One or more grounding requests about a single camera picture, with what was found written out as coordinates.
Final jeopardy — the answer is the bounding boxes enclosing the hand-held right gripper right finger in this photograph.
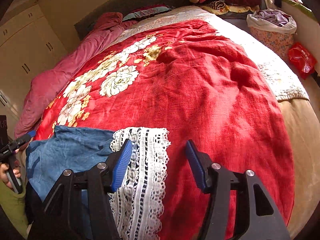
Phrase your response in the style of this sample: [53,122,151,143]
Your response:
[185,139,292,240]

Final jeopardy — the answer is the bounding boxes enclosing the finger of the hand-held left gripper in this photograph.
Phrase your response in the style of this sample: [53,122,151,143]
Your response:
[14,131,37,148]

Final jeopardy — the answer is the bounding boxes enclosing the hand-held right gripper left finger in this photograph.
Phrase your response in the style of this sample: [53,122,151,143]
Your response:
[27,139,133,240]

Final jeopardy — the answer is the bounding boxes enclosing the blue denim pants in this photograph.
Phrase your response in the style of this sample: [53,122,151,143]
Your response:
[25,125,172,240]

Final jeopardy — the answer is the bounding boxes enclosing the person's left forearm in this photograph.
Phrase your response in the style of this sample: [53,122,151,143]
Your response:
[0,180,29,239]

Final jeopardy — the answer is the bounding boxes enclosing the person's left hand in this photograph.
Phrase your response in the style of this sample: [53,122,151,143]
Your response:
[0,164,22,190]

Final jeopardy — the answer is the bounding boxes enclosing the pink pillow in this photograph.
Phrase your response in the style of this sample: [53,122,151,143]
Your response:
[14,12,138,138]

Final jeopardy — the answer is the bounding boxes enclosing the red floral blanket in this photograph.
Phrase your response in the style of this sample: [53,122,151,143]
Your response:
[34,20,296,240]

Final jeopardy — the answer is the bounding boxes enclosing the cream wardrobe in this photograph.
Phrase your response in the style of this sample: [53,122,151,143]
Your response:
[0,2,77,122]

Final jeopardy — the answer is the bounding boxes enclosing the bed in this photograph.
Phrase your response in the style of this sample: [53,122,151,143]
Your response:
[74,0,320,232]

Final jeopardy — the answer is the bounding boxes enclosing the floral laundry basket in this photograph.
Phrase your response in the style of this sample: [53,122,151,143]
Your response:
[246,9,298,61]

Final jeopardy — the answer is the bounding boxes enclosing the red plastic bag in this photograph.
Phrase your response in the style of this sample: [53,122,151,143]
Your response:
[287,42,318,80]

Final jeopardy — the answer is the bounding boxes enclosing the floral pillow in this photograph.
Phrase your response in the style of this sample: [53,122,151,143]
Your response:
[122,4,176,22]

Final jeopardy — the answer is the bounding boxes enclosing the purple clothes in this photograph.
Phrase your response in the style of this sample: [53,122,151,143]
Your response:
[257,9,292,27]

